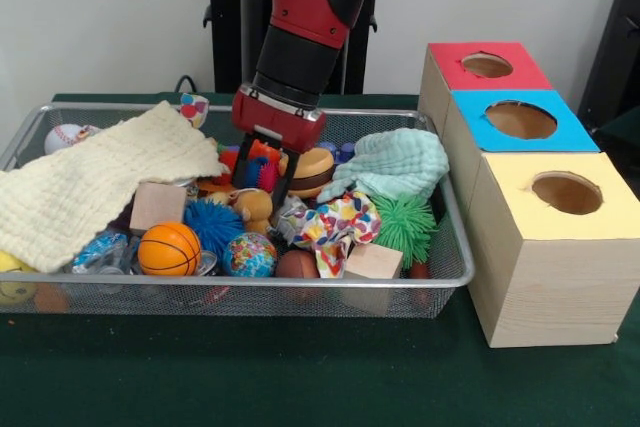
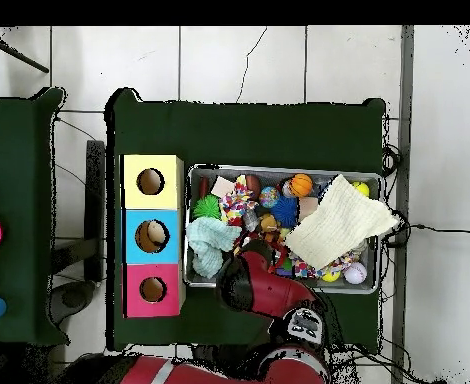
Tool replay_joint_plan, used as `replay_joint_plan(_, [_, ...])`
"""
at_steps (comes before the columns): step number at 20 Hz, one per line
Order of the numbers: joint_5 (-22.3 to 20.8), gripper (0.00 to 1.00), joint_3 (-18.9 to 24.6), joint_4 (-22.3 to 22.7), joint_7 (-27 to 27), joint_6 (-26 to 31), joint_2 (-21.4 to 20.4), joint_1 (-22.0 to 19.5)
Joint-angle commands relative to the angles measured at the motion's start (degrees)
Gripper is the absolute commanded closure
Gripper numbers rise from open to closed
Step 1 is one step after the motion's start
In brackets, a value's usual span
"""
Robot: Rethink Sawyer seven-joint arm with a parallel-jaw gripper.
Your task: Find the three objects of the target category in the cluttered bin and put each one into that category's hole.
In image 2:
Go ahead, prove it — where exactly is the orange plush toy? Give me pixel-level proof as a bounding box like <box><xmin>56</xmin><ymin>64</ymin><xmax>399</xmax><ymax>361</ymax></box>
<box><xmin>257</xmin><ymin>213</ymin><xmax>283</xmax><ymax>244</ymax></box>

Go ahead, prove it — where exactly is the wooden three-hole box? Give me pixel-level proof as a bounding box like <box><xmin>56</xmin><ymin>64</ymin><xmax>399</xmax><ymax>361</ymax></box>
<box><xmin>120</xmin><ymin>153</ymin><xmax>187</xmax><ymax>319</ymax></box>

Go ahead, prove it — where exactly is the plain wooden cube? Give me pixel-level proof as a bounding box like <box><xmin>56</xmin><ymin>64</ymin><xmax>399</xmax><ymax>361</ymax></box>
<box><xmin>209</xmin><ymin>174</ymin><xmax>237</xmax><ymax>200</ymax></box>

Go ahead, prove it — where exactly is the cream waffle cloth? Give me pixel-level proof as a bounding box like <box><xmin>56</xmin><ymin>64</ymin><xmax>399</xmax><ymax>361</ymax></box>
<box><xmin>283</xmin><ymin>173</ymin><xmax>400</xmax><ymax>271</ymax></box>

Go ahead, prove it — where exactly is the mint green waffle cloth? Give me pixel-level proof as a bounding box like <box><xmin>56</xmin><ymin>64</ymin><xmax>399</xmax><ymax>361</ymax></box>
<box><xmin>184</xmin><ymin>215</ymin><xmax>243</xmax><ymax>280</ymax></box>

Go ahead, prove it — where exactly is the globe print ball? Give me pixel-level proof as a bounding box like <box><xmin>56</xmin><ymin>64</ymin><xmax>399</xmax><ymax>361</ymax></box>
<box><xmin>258</xmin><ymin>186</ymin><xmax>282</xmax><ymax>209</ymax></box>

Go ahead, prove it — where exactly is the black tripod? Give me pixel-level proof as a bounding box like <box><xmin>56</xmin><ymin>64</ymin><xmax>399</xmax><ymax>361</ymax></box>
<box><xmin>0</xmin><ymin>26</ymin><xmax>51</xmax><ymax>75</ymax></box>

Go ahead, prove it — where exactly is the orange basketball toy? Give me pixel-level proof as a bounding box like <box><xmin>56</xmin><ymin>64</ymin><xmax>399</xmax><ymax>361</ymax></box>
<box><xmin>289</xmin><ymin>173</ymin><xmax>314</xmax><ymax>199</ymax></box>

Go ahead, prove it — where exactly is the green spiky ball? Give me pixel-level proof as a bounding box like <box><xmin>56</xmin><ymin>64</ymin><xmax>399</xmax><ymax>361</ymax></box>
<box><xmin>191</xmin><ymin>194</ymin><xmax>222</xmax><ymax>220</ymax></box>

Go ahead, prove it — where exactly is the black cable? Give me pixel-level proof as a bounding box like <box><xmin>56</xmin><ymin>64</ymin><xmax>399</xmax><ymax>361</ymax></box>
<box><xmin>382</xmin><ymin>221</ymin><xmax>470</xmax><ymax>249</ymax></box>

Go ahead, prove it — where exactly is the colourful patterned cloth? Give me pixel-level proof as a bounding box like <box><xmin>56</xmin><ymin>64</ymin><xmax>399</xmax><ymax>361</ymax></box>
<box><xmin>218</xmin><ymin>174</ymin><xmax>259</xmax><ymax>227</ymax></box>

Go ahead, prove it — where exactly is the shallow wire mesh bin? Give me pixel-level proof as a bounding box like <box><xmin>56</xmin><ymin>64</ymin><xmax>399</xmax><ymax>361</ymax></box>
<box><xmin>183</xmin><ymin>163</ymin><xmax>383</xmax><ymax>296</ymax></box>

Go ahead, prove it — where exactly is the blue spiky ball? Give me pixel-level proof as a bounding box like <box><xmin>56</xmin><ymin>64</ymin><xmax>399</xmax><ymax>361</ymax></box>
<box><xmin>269</xmin><ymin>195</ymin><xmax>299</xmax><ymax>229</ymax></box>

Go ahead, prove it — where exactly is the white baseball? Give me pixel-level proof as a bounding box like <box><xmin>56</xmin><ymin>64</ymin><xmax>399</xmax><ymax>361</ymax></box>
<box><xmin>342</xmin><ymin>261</ymin><xmax>368</xmax><ymax>286</ymax></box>

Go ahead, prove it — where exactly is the brown football toy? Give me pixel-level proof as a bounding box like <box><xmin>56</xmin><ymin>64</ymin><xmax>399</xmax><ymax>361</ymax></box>
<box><xmin>245</xmin><ymin>174</ymin><xmax>261</xmax><ymax>199</ymax></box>

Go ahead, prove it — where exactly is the dark green tablecloth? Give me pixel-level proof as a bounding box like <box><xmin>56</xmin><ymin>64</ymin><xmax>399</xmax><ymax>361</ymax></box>
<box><xmin>0</xmin><ymin>87</ymin><xmax>70</xmax><ymax>347</ymax></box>
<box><xmin>104</xmin><ymin>87</ymin><xmax>387</xmax><ymax>352</ymax></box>

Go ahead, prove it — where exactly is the black stand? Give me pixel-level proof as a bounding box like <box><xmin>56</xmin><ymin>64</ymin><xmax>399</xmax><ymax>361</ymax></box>
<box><xmin>49</xmin><ymin>139</ymin><xmax>107</xmax><ymax>326</ymax></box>

